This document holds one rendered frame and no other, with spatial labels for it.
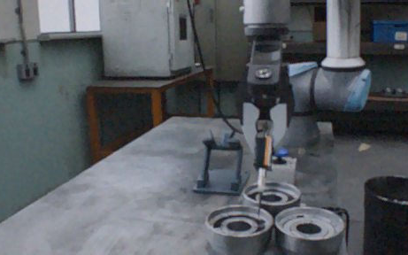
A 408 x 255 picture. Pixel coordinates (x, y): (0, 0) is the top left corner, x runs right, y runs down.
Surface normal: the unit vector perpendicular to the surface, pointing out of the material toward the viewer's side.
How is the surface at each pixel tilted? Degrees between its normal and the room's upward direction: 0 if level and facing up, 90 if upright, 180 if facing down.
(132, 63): 90
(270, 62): 32
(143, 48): 90
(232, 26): 90
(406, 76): 90
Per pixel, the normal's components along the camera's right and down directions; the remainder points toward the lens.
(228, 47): -0.28, 0.22
